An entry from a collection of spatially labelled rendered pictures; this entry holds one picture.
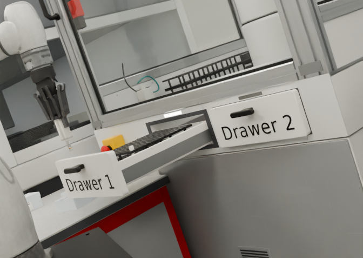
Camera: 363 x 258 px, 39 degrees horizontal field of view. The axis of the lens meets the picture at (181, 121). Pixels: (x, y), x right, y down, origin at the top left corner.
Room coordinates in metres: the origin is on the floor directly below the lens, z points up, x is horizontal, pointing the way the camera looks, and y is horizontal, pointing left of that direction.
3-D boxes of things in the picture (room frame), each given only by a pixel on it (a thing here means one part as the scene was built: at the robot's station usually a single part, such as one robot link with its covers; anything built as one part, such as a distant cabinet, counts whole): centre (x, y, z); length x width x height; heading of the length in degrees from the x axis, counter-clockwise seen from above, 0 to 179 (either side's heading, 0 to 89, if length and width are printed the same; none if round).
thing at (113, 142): (1.77, 0.25, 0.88); 0.07 x 0.05 x 0.07; 40
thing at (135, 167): (1.45, 0.11, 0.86); 0.40 x 0.26 x 0.06; 130
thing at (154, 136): (1.45, 0.12, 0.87); 0.22 x 0.18 x 0.06; 130
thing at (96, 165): (1.32, 0.27, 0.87); 0.29 x 0.02 x 0.11; 40
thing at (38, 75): (1.65, 0.36, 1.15); 0.08 x 0.07 x 0.09; 56
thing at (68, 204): (1.60, 0.38, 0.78); 0.12 x 0.08 x 0.04; 146
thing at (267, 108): (1.28, -0.18, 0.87); 0.29 x 0.02 x 0.11; 40
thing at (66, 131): (1.64, 0.36, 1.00); 0.03 x 0.01 x 0.07; 146
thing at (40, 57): (1.65, 0.36, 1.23); 0.09 x 0.09 x 0.06
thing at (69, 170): (1.30, 0.29, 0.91); 0.07 x 0.04 x 0.01; 40
